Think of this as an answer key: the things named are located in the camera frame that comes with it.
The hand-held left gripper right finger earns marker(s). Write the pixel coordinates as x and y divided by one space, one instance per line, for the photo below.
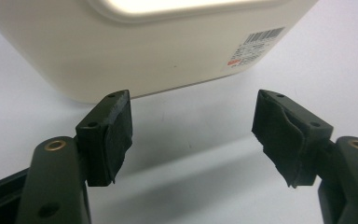
286 140

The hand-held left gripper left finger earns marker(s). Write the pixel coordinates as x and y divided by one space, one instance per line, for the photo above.
105 140

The white plastic storage bin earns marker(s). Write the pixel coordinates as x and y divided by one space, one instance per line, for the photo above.
136 56

